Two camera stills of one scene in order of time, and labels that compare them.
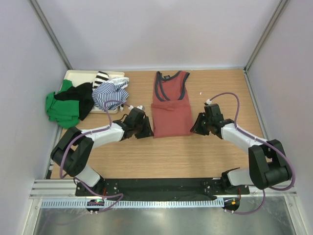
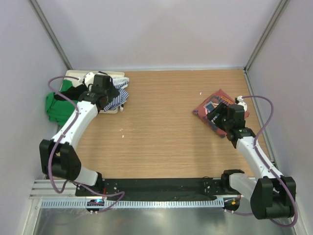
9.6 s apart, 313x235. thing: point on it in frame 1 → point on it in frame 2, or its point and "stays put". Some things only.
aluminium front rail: x=65 y=189 stays put
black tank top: x=82 y=93 stays put
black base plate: x=161 y=188 stays put
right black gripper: x=196 y=128 → x=219 y=109
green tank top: x=66 y=113 stays put
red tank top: x=171 y=112 → x=216 y=98
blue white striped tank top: x=111 y=95 stays put
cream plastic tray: x=76 y=77 stays put
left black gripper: x=147 y=131 → x=112 y=93
